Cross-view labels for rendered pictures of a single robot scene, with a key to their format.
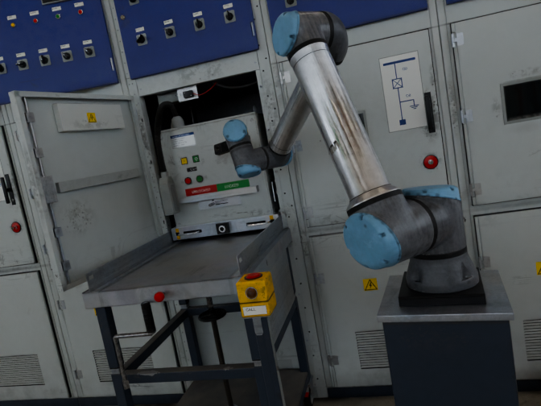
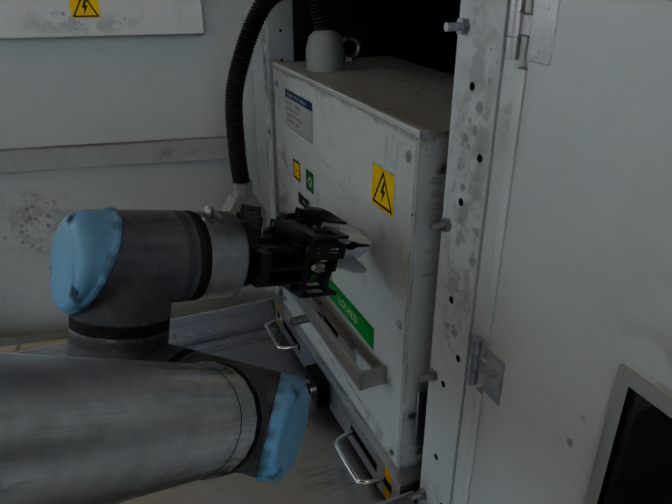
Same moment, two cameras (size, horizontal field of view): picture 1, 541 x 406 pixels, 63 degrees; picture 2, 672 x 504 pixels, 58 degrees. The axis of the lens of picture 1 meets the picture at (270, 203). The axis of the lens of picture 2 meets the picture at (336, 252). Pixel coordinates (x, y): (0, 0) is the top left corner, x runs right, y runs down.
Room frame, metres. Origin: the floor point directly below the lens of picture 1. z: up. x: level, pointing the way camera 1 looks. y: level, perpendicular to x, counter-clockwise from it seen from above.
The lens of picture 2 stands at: (1.58, -0.43, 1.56)
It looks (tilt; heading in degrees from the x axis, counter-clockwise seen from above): 26 degrees down; 52
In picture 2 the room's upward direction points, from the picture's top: straight up
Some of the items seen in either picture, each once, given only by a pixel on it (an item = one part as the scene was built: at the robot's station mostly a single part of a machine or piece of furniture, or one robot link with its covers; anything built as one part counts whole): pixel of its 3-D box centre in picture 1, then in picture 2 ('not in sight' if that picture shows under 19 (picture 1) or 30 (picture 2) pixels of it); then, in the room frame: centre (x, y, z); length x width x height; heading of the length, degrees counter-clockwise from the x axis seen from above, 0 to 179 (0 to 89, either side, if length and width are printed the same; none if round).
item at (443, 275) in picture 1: (439, 264); not in sight; (1.20, -0.43, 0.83); 0.19 x 0.19 x 0.10
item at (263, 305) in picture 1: (256, 294); not in sight; (1.15, 0.08, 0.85); 0.08 x 0.08 x 0.10; 76
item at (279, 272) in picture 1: (218, 345); not in sight; (1.76, 0.32, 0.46); 0.64 x 0.58 x 0.66; 166
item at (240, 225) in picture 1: (225, 226); (336, 381); (2.09, 0.23, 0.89); 0.54 x 0.05 x 0.06; 76
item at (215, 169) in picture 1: (213, 174); (326, 250); (2.08, 0.24, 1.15); 0.48 x 0.01 x 0.48; 76
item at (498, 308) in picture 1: (441, 294); not in sight; (1.20, -0.43, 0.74); 0.32 x 0.32 x 0.02; 68
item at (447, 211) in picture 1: (431, 217); not in sight; (1.19, -0.43, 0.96); 0.17 x 0.15 x 0.18; 121
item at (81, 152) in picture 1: (97, 182); (104, 157); (1.91, 0.71, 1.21); 0.63 x 0.07 x 0.74; 155
